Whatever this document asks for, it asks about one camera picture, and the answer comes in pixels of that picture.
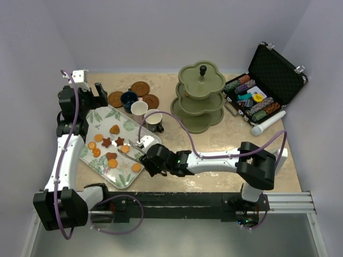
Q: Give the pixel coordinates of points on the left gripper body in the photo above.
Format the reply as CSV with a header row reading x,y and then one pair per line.
x,y
89,101

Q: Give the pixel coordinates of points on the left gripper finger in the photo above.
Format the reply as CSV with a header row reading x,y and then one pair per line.
x,y
99,89
103,99

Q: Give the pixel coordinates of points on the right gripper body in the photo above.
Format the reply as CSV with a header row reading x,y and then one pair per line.
x,y
153,168

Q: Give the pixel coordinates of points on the round orange cookie front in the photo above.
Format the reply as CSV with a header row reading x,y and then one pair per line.
x,y
136,167

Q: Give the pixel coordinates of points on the round orange cookie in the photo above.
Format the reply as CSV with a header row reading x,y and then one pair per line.
x,y
136,167
98,137
112,163

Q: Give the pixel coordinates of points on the metal tongs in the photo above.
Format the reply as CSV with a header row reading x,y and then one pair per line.
x,y
134,154

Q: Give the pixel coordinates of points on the heart cookie light brown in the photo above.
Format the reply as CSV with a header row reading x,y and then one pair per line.
x,y
114,129

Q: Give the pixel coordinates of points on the orange flower cookie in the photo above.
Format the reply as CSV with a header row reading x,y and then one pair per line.
x,y
125,148

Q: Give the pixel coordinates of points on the dark star cookie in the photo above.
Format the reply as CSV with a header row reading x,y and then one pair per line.
x,y
119,141
106,142

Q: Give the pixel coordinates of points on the leaf pattern serving tray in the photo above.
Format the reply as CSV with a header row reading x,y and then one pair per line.
x,y
108,149

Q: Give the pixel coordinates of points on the dark heart cookie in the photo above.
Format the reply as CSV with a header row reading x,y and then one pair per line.
x,y
111,156

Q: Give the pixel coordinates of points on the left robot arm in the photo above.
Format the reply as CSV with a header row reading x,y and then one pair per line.
x,y
59,205

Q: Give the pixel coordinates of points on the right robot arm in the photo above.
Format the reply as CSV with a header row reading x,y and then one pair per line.
x,y
254,165

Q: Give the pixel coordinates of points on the brown saucer left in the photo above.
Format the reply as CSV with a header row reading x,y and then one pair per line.
x,y
114,99

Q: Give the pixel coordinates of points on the brown saucer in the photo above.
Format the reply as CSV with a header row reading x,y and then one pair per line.
x,y
151,100
141,88
114,99

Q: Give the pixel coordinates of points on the dark blue mug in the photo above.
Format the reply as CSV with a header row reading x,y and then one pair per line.
x,y
128,99

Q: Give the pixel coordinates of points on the pink cup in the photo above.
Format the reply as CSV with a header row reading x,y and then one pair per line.
x,y
138,110

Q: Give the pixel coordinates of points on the dark grey mug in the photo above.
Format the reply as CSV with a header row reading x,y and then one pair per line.
x,y
153,121

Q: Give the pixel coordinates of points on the brown saucer back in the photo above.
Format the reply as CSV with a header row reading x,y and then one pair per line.
x,y
141,88

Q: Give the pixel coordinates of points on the orange slice cookie upper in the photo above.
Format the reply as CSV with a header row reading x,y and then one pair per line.
x,y
91,145

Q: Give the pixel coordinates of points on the orange slice cookie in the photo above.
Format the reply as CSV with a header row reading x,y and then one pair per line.
x,y
96,152
91,145

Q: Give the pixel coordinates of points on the brown saucer right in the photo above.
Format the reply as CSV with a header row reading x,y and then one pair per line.
x,y
151,100

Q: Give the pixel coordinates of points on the orange slice cookie lower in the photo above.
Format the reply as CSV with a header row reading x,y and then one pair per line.
x,y
96,152

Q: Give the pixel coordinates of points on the green three-tier stand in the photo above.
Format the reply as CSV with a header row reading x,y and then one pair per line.
x,y
204,83

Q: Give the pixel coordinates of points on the white microphone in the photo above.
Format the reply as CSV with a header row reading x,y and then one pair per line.
x,y
260,128

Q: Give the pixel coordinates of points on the white stand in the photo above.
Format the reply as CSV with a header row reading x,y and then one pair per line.
x,y
284,155

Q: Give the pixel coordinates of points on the black poker chip case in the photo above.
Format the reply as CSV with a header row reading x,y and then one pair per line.
x,y
269,85

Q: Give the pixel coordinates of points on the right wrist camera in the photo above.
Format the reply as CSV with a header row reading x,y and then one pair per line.
x,y
146,142

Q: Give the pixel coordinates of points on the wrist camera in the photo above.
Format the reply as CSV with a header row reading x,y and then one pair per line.
x,y
79,77
146,142

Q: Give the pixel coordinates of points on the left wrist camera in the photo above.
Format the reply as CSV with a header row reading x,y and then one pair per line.
x,y
79,77

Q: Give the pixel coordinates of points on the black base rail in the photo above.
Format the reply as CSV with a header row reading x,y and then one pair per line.
x,y
223,206

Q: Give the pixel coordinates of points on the aluminium frame rail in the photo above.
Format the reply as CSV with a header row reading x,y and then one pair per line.
x,y
280,203

